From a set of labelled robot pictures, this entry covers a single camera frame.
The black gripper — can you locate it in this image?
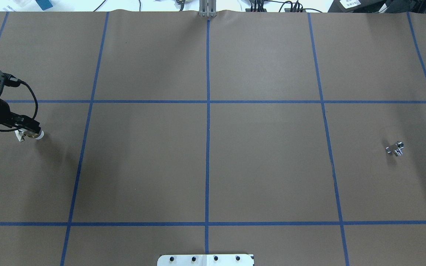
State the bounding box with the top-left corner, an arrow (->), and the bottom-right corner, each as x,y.
0,99 -> 40,132

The aluminium frame post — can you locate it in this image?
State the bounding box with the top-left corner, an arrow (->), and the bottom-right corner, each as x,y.
199,0 -> 217,18

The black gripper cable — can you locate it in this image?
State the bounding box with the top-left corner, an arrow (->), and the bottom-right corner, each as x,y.
0,78 -> 39,132

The white PPR brass valve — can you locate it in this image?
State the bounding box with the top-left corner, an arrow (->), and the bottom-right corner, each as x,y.
15,129 -> 44,143

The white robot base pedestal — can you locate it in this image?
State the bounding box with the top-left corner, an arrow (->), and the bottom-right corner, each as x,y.
157,254 -> 255,266

